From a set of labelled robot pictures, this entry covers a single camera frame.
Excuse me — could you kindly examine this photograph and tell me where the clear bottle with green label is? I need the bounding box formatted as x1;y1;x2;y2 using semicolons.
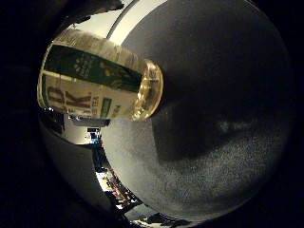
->
36;28;165;122

